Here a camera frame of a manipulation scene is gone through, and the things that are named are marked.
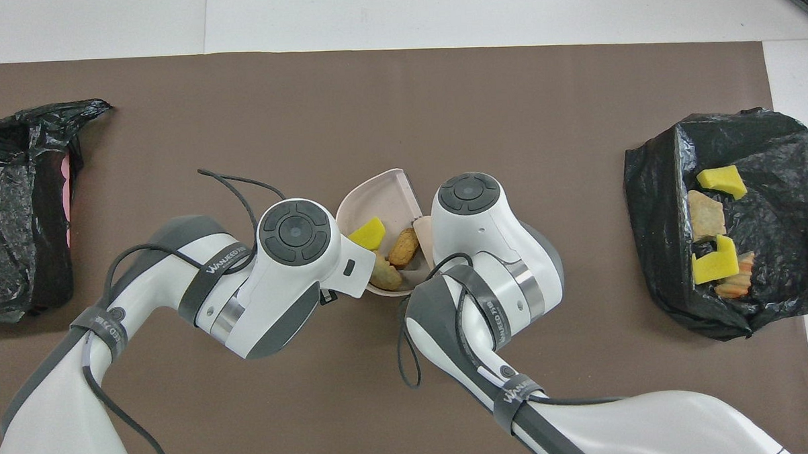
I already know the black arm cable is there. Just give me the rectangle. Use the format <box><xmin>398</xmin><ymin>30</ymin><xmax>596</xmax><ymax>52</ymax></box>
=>
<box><xmin>73</xmin><ymin>166</ymin><xmax>296</xmax><ymax>454</ymax></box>
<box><xmin>393</xmin><ymin>246</ymin><xmax>626</xmax><ymax>412</ymax></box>

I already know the black bag lined pink bin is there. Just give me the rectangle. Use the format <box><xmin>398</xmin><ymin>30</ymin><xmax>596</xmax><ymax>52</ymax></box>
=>
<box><xmin>0</xmin><ymin>98</ymin><xmax>122</xmax><ymax>324</ymax></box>

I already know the brown table mat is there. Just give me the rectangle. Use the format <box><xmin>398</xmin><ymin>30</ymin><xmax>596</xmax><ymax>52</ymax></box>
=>
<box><xmin>0</xmin><ymin>33</ymin><xmax>808</xmax><ymax>454</ymax></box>

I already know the tan crumbly sponge piece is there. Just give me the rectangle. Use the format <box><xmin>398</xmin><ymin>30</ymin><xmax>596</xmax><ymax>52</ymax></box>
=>
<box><xmin>368</xmin><ymin>249</ymin><xmax>404</xmax><ymax>293</ymax></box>

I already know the beige plastic dustpan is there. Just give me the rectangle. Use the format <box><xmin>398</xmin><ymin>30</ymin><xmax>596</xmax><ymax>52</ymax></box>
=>
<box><xmin>334</xmin><ymin>167</ymin><xmax>441</xmax><ymax>299</ymax></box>

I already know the beige hand brush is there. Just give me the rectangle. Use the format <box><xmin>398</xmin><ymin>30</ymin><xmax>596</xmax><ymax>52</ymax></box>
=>
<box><xmin>412</xmin><ymin>215</ymin><xmax>437</xmax><ymax>271</ymax></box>

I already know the brown cork-like roll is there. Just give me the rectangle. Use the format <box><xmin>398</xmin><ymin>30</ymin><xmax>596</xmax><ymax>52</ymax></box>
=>
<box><xmin>386</xmin><ymin>226</ymin><xmax>421</xmax><ymax>267</ymax></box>

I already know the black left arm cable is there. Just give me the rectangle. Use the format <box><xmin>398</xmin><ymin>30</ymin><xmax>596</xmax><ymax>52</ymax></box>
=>
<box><xmin>73</xmin><ymin>166</ymin><xmax>296</xmax><ymax>454</ymax></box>

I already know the orange striped sponge piece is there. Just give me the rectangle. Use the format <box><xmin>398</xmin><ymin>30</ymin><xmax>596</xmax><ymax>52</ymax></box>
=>
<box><xmin>713</xmin><ymin>251</ymin><xmax>758</xmax><ymax>300</ymax></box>

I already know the pale orange sponge piece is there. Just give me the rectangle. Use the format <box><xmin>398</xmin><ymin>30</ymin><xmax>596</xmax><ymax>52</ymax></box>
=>
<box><xmin>686</xmin><ymin>188</ymin><xmax>727</xmax><ymax>241</ymax></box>

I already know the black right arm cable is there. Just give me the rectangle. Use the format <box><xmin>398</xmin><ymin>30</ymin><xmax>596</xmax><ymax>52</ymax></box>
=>
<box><xmin>393</xmin><ymin>246</ymin><xmax>626</xmax><ymax>412</ymax></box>

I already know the notched green yellow sponge piece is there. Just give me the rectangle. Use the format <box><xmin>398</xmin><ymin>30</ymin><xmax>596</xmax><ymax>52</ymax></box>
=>
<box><xmin>690</xmin><ymin>234</ymin><xmax>742</xmax><ymax>285</ymax></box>

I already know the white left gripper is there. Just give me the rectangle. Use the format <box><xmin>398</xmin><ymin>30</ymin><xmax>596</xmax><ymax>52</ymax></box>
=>
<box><xmin>332</xmin><ymin>231</ymin><xmax>378</xmax><ymax>300</ymax></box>

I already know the small yellow green sponge block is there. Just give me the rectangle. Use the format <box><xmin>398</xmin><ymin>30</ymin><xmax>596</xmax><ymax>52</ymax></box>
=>
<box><xmin>347</xmin><ymin>216</ymin><xmax>388</xmax><ymax>252</ymax></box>

